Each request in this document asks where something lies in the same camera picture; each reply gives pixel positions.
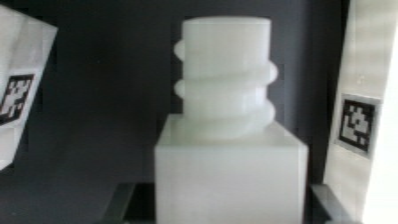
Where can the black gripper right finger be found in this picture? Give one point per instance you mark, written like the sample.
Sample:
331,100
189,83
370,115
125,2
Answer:
331,205

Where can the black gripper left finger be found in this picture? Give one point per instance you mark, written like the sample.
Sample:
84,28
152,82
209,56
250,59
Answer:
116,212

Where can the white leg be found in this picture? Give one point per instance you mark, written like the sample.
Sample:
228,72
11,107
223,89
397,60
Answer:
230,158
362,167

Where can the white square table top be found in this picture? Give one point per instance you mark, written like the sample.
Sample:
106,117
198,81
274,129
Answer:
27,38

